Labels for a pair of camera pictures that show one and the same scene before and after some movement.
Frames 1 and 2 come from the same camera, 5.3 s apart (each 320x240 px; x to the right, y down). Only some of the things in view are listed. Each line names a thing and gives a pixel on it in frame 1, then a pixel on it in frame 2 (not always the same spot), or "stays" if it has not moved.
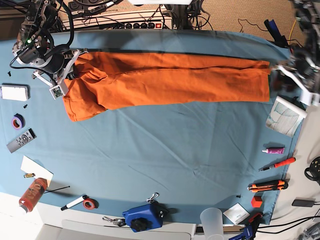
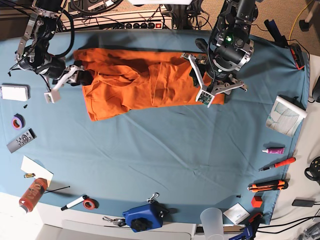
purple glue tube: (274, 150) stays
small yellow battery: (28, 175) stays
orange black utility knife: (268, 186) stays
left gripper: (307, 76) → (210, 87)
